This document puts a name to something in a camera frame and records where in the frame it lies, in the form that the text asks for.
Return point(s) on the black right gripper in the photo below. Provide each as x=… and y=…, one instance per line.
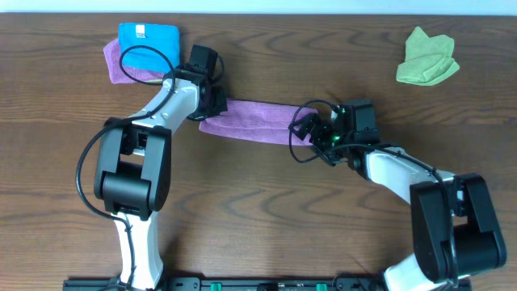
x=317, y=138

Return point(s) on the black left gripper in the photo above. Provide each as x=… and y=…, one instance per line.
x=222, y=105

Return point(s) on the purple microfiber cloth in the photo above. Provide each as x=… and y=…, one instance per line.
x=252, y=121

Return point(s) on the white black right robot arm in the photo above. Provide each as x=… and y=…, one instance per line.
x=455, y=230

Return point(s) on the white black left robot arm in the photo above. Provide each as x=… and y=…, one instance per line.
x=134, y=164

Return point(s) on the purple folded cloth under blue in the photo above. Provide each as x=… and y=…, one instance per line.
x=112, y=53

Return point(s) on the green microfiber cloth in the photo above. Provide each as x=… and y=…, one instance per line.
x=428, y=60

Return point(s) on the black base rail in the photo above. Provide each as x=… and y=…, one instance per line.
x=197, y=284

